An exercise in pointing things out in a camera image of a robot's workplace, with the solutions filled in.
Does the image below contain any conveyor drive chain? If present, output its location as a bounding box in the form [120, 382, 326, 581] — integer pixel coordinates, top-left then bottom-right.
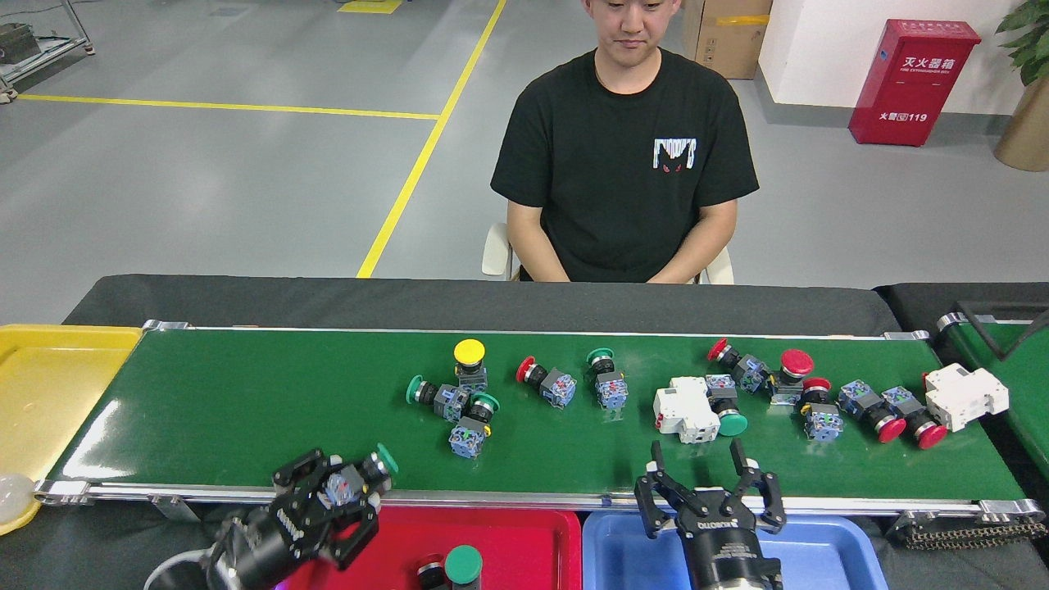
[885, 510, 1048, 550]

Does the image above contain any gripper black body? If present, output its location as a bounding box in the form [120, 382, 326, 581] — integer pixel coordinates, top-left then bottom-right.
[225, 492, 329, 590]
[679, 490, 783, 590]

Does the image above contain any yellow push button switch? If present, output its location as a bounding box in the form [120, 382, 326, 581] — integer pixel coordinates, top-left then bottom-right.
[453, 338, 490, 393]

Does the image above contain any metal rack on wheels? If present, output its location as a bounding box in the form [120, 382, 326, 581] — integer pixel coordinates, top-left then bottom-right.
[0, 0, 96, 105]

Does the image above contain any person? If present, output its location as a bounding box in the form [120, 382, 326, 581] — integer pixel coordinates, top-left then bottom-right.
[490, 0, 761, 284]

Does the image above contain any black guide frame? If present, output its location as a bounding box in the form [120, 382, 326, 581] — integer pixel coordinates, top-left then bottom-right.
[955, 302, 1049, 361]

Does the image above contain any blue plastic bin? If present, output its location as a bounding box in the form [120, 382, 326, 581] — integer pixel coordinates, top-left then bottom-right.
[582, 510, 890, 590]

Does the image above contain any green potted plant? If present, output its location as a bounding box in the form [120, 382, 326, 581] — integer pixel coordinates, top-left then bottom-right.
[996, 0, 1049, 87]

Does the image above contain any brown cardboard box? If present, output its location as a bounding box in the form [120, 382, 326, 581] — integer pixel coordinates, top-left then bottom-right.
[682, 0, 773, 80]

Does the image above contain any translucent round cap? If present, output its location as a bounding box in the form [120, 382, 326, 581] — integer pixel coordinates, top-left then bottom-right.
[0, 473, 39, 527]

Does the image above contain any red plastic bin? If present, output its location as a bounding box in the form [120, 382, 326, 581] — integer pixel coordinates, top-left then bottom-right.
[275, 506, 584, 590]

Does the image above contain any tan plant pot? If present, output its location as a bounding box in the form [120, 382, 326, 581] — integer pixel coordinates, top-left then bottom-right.
[993, 74, 1049, 172]

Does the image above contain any white circuit breaker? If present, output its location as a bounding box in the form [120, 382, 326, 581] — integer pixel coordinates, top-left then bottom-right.
[653, 376, 722, 444]
[924, 363, 1010, 433]

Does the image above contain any grey office chair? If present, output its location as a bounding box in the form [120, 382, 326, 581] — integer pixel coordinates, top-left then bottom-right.
[481, 221, 735, 285]

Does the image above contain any long green conveyor belt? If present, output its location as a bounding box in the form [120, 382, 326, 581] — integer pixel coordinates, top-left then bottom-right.
[33, 320, 1048, 517]

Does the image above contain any yellow plastic tray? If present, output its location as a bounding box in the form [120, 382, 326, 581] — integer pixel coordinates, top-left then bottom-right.
[0, 324, 144, 538]

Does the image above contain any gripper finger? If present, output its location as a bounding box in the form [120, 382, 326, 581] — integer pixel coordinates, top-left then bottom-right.
[316, 492, 382, 569]
[273, 448, 349, 502]
[635, 441, 697, 539]
[732, 438, 786, 533]

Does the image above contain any short green conveyor belt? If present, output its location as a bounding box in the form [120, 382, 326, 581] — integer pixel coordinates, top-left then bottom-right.
[937, 303, 1049, 480]

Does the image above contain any red fire extinguisher box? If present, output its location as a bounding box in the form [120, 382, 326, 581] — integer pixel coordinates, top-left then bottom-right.
[848, 19, 983, 148]

